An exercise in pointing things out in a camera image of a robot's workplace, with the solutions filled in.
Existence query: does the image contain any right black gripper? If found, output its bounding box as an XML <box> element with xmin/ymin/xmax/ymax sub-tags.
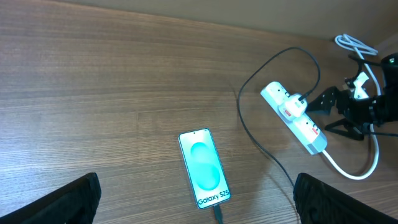
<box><xmin>306</xmin><ymin>86</ymin><xmax>384</xmax><ymax>141</ymax></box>

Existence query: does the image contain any white power strip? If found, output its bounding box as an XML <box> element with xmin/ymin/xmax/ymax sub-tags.
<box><xmin>261</xmin><ymin>82</ymin><xmax>328</xmax><ymax>155</ymax></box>

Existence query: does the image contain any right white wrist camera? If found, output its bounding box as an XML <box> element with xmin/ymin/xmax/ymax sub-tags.
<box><xmin>345</xmin><ymin>72</ymin><xmax>369</xmax><ymax>100</ymax></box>

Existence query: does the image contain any white cables top corner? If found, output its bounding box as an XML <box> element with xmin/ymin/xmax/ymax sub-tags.
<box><xmin>334</xmin><ymin>33</ymin><xmax>379</xmax><ymax>57</ymax></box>

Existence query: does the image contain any white power strip cord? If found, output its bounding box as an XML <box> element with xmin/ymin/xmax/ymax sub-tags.
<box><xmin>322</xmin><ymin>46</ymin><xmax>382</xmax><ymax>181</ymax></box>

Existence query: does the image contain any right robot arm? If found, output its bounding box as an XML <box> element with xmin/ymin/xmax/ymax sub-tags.
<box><xmin>306</xmin><ymin>53</ymin><xmax>397</xmax><ymax>141</ymax></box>

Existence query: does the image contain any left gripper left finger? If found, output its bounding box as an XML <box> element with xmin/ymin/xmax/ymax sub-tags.
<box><xmin>1</xmin><ymin>172</ymin><xmax>101</xmax><ymax>224</ymax></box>

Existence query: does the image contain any Galaxy smartphone teal screen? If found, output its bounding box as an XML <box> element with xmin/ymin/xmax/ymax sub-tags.
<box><xmin>178</xmin><ymin>128</ymin><xmax>232</xmax><ymax>209</ymax></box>

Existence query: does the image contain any white USB charger plug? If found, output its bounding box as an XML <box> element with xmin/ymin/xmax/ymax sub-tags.
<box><xmin>278</xmin><ymin>93</ymin><xmax>308</xmax><ymax>121</ymax></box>

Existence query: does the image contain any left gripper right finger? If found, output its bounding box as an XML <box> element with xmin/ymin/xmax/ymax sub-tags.
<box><xmin>293</xmin><ymin>173</ymin><xmax>397</xmax><ymax>224</ymax></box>

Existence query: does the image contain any black USB charging cable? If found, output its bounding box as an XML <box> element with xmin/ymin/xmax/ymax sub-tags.
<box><xmin>212</xmin><ymin>46</ymin><xmax>322</xmax><ymax>224</ymax></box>

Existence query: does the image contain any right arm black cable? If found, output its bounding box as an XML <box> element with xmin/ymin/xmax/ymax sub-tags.
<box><xmin>347</xmin><ymin>54</ymin><xmax>398</xmax><ymax>138</ymax></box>

